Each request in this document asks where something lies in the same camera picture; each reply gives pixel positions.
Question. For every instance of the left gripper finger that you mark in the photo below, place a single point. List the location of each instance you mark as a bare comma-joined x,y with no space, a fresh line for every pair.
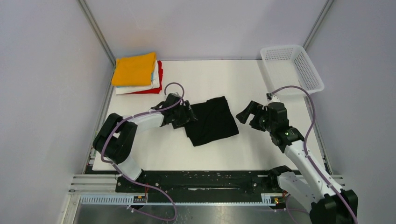
189,119
188,108

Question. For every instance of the folded red t shirt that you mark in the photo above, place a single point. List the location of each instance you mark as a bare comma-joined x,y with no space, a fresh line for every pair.
157,87

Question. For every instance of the folded orange t shirt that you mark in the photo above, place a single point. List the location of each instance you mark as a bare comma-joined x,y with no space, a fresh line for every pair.
134,71

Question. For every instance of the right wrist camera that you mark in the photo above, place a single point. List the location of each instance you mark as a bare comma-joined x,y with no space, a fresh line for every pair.
272,99

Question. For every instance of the left aluminium frame post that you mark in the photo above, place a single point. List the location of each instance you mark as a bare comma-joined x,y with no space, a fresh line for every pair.
97,31

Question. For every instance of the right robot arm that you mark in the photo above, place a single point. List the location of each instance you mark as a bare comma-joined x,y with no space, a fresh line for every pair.
323,198

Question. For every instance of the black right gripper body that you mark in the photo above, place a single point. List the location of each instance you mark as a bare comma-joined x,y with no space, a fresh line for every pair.
269,126

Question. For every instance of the aluminium frame post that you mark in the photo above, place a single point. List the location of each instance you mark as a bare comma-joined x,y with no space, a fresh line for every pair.
97,31
319,20

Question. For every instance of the black t shirt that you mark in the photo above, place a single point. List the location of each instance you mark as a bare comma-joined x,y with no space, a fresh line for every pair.
214,122

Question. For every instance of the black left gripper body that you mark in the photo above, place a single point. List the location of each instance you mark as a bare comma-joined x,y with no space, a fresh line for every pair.
180,116

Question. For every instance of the white plastic basket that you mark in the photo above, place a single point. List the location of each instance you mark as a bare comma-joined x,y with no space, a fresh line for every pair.
285,65

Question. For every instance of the right controller box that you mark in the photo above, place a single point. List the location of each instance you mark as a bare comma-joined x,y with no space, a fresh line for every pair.
277,200

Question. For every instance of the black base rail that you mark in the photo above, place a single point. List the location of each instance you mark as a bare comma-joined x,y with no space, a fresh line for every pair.
197,187

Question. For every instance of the folded white t shirt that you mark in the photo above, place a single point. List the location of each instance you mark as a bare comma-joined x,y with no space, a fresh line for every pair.
130,89

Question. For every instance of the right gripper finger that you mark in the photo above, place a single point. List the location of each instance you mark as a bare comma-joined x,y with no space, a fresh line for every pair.
252,108
255,123

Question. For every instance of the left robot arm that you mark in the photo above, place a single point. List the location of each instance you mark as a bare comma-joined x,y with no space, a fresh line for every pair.
115,139

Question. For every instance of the right aluminium frame post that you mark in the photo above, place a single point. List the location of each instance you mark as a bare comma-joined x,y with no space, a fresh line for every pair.
319,20

